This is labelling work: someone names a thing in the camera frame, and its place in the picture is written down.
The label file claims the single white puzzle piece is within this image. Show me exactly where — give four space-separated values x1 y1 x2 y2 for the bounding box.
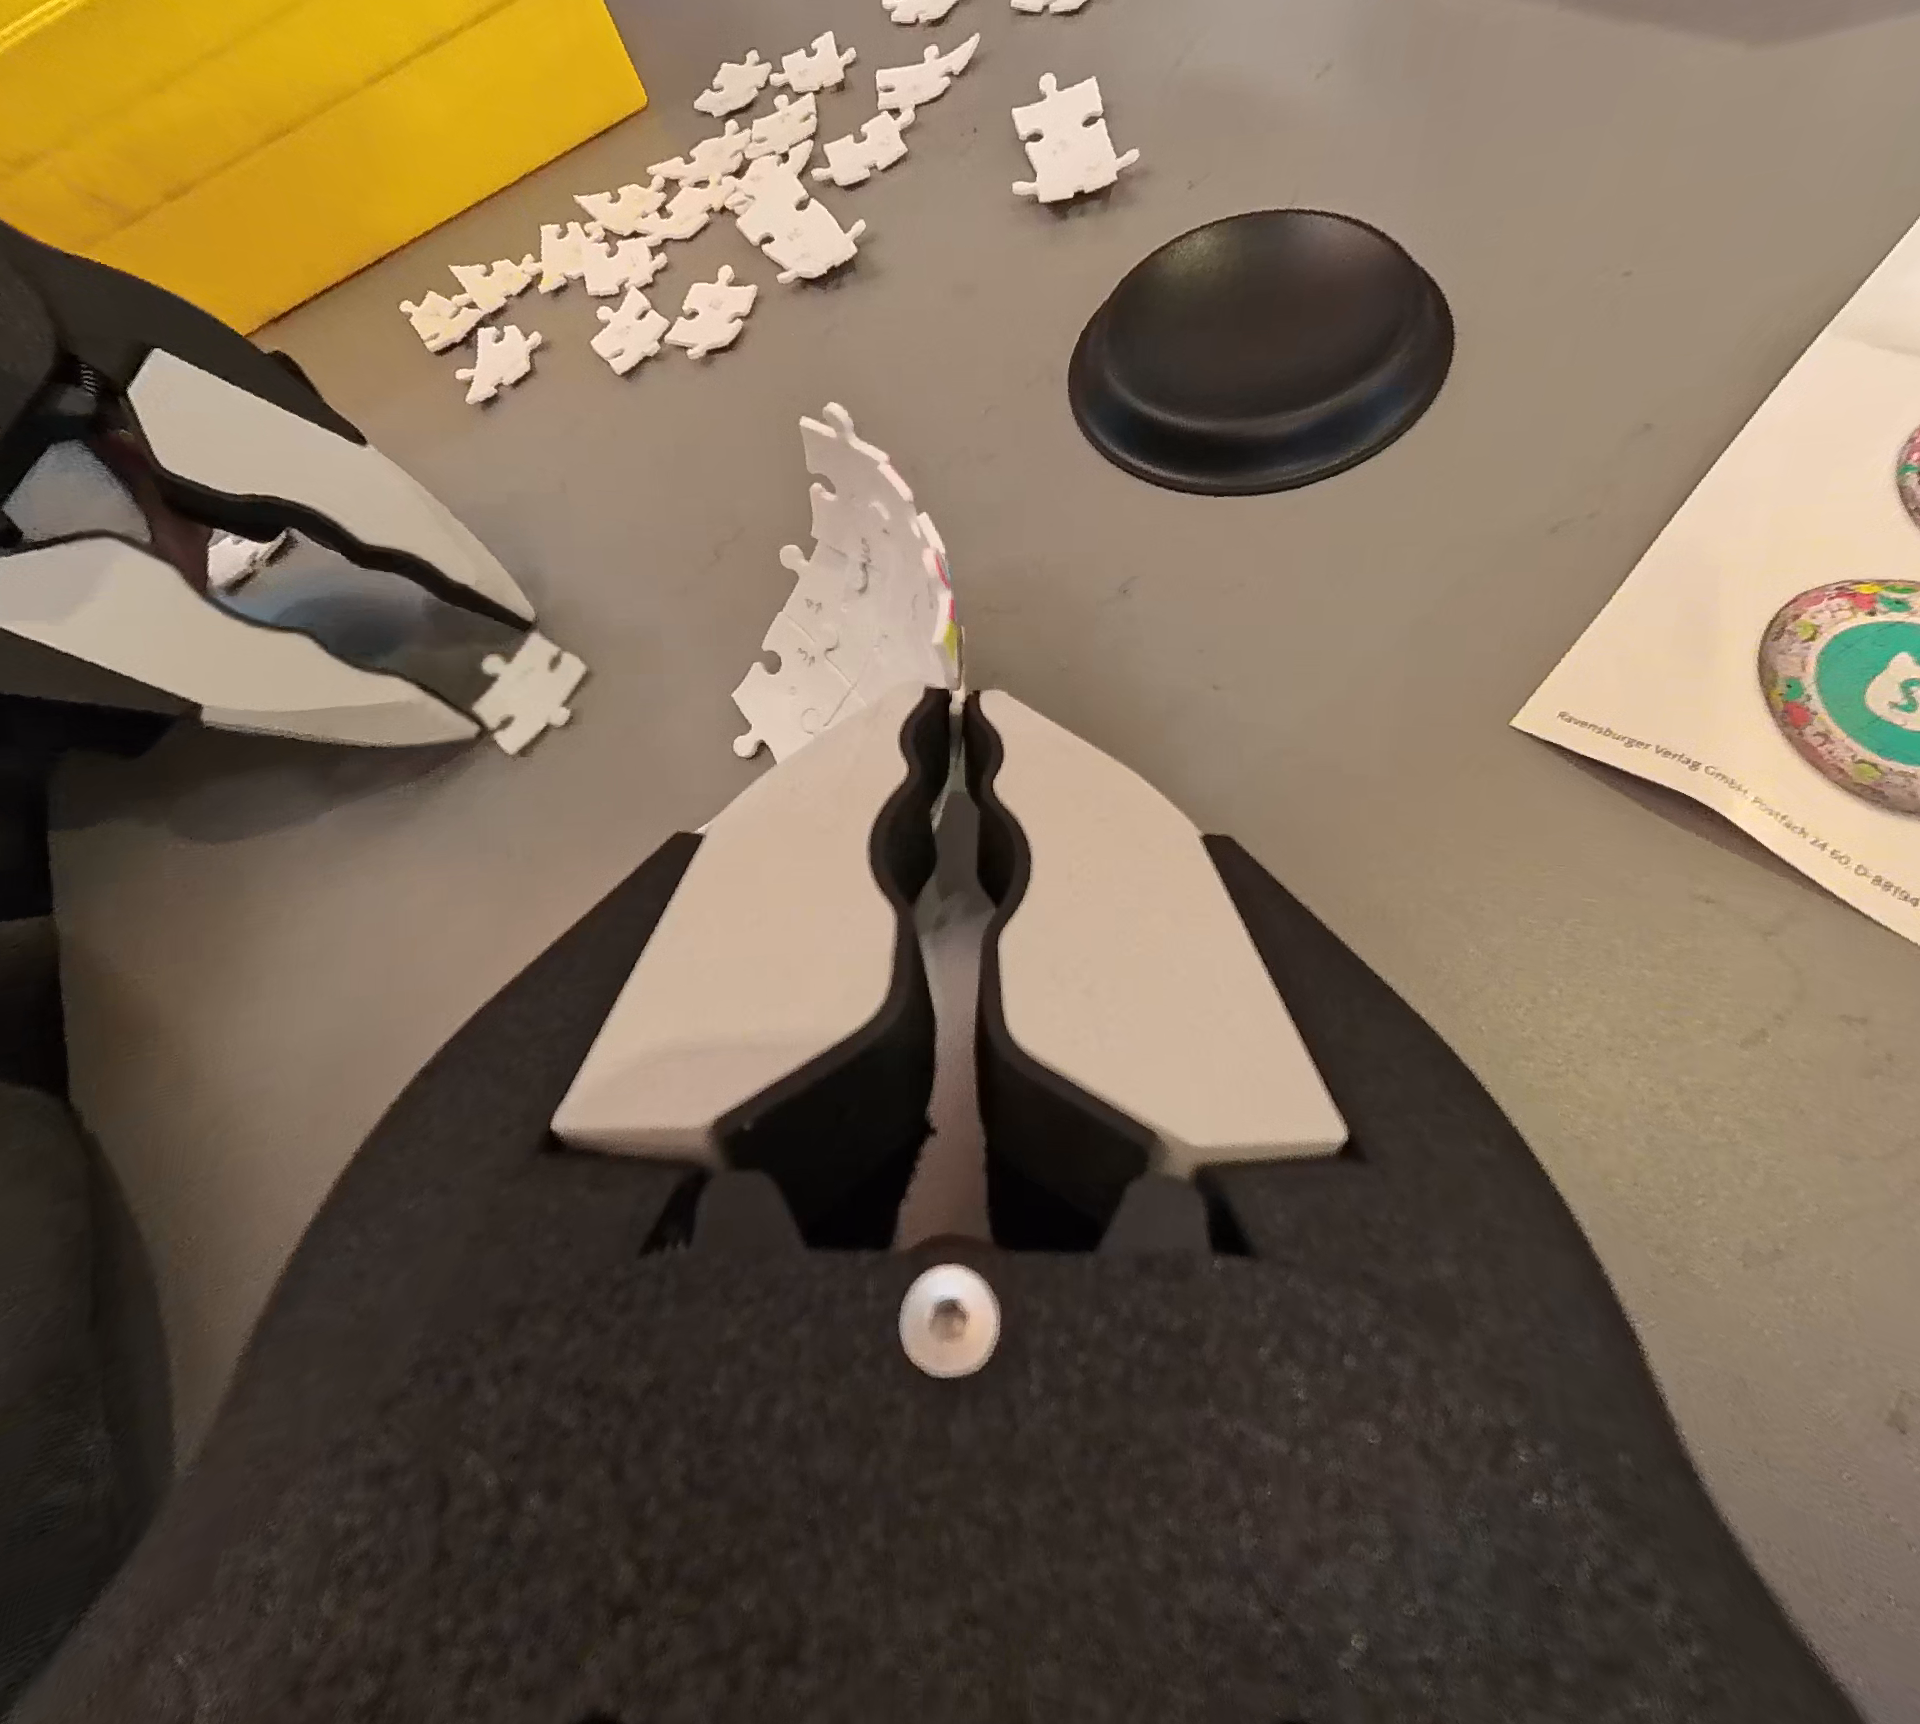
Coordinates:
471 633 593 760

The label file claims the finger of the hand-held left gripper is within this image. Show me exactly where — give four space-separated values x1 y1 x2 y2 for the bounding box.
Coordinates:
0 532 491 752
127 343 540 633

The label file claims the illustrated instruction leaflet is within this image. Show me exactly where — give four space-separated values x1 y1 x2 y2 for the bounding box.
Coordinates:
1508 219 1920 949

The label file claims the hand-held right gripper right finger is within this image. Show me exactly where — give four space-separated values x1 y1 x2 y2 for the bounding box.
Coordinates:
961 688 1353 1253

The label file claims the black round puzzle stand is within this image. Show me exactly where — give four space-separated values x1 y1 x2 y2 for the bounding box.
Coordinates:
1067 203 1459 500

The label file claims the spread of white puzzle pieces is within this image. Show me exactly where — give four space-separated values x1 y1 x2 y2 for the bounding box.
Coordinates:
396 0 1147 409

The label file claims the yellow plastic bin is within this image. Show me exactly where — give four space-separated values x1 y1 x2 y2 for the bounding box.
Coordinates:
0 0 652 336

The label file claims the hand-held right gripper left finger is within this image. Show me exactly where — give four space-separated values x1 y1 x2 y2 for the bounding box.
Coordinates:
548 685 962 1253

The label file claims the curved assembled puzzle section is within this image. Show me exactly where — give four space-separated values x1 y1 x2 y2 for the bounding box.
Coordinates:
731 401 973 769

